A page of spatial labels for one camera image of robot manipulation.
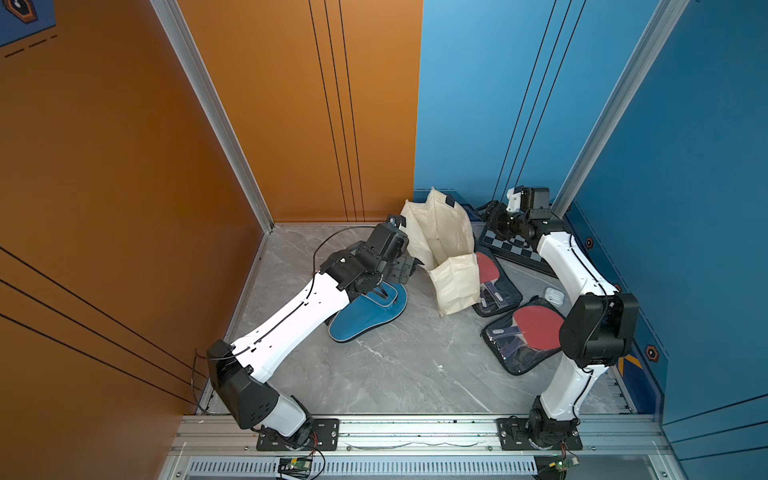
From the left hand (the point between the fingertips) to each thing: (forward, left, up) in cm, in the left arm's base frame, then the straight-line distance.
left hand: (392, 253), depth 76 cm
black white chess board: (+21, -43, -22) cm, 53 cm away
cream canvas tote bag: (+26, -18, -23) cm, 39 cm away
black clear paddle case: (-11, -39, -25) cm, 48 cm away
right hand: (+18, -27, -3) cm, 32 cm away
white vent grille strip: (-43, +4, -28) cm, 51 cm away
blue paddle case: (-4, +8, -24) cm, 26 cm away
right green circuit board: (-41, -41, -27) cm, 64 cm away
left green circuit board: (-43, +23, -30) cm, 57 cm away
